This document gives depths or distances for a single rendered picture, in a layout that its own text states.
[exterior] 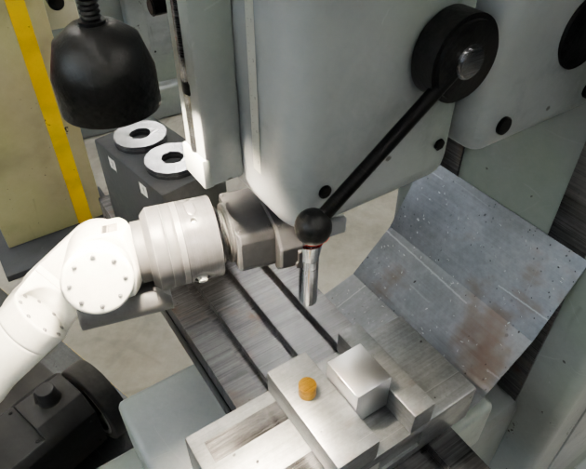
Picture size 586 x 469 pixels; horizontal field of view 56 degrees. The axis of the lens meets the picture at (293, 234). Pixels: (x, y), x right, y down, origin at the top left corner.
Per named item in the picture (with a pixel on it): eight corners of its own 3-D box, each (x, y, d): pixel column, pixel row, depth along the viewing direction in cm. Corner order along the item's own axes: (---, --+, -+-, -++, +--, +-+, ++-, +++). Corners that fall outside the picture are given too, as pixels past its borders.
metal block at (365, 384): (353, 425, 67) (357, 398, 63) (325, 389, 71) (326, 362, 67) (386, 404, 70) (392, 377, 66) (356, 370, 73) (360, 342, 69)
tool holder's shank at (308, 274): (306, 221, 66) (304, 287, 73) (290, 236, 64) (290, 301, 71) (328, 232, 64) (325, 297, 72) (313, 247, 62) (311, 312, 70)
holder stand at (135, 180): (178, 281, 96) (160, 189, 83) (115, 221, 108) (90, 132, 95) (233, 249, 102) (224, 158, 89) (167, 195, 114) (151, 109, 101)
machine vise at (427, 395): (248, 572, 62) (243, 534, 55) (190, 464, 72) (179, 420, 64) (466, 416, 77) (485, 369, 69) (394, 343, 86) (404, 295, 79)
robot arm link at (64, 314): (99, 205, 60) (6, 290, 60) (97, 225, 52) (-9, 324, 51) (142, 244, 63) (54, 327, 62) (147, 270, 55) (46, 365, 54)
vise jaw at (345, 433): (336, 486, 63) (339, 469, 60) (267, 390, 72) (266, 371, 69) (377, 457, 65) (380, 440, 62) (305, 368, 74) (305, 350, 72)
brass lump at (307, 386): (304, 404, 66) (305, 395, 65) (294, 391, 67) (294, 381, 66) (319, 395, 67) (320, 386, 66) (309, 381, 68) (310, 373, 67)
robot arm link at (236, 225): (304, 222, 54) (182, 249, 51) (302, 290, 60) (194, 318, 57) (265, 154, 63) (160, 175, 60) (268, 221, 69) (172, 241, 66)
